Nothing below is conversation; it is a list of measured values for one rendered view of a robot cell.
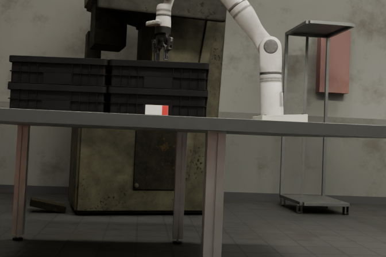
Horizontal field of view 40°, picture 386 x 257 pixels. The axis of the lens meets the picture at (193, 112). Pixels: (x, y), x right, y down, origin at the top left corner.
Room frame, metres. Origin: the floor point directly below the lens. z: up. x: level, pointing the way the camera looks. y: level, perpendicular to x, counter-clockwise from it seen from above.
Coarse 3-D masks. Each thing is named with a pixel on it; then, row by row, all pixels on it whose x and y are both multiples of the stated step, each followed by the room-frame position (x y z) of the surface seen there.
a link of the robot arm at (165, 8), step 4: (164, 0) 2.51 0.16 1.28; (168, 0) 2.48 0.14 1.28; (172, 0) 2.47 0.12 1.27; (160, 4) 2.45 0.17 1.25; (164, 4) 2.45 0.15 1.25; (168, 4) 2.46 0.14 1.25; (172, 4) 2.48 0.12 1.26; (160, 8) 2.45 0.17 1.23; (164, 8) 2.44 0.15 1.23; (168, 8) 2.45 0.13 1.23; (156, 12) 2.47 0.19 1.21; (160, 12) 2.45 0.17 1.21; (164, 12) 2.44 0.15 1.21; (168, 12) 2.45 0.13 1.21
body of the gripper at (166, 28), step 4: (156, 28) 2.45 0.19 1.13; (160, 28) 2.44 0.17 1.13; (164, 28) 2.44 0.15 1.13; (168, 28) 2.45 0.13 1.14; (156, 32) 2.45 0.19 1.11; (160, 32) 2.44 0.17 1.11; (164, 32) 2.44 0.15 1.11; (168, 32) 2.45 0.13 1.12; (156, 36) 2.49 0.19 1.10; (160, 36) 2.47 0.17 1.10; (164, 36) 2.45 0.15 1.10; (168, 36) 2.45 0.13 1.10; (164, 40) 2.45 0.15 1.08; (160, 44) 2.47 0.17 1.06
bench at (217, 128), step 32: (128, 128) 2.41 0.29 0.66; (160, 128) 1.80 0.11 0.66; (192, 128) 1.64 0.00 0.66; (224, 128) 1.65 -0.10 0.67; (256, 128) 1.66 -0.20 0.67; (288, 128) 1.67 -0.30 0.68; (320, 128) 1.68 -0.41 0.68; (352, 128) 1.69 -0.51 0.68; (384, 128) 1.70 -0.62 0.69; (224, 160) 1.71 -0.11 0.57
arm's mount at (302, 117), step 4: (256, 116) 2.22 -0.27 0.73; (260, 116) 2.15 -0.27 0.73; (264, 116) 2.12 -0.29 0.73; (268, 116) 2.12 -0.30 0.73; (272, 116) 2.12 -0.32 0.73; (276, 116) 2.12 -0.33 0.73; (280, 116) 2.12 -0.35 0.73; (284, 116) 2.12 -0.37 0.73; (288, 116) 2.12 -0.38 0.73; (292, 116) 2.13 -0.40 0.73; (296, 116) 2.13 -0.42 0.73; (300, 116) 2.13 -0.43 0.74; (304, 116) 2.13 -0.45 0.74; (280, 120) 2.12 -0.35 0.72; (284, 120) 2.12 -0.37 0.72; (288, 120) 2.12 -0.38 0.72; (292, 120) 2.13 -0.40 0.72; (296, 120) 2.13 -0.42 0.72; (300, 120) 2.13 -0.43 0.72; (304, 120) 2.13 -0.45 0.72
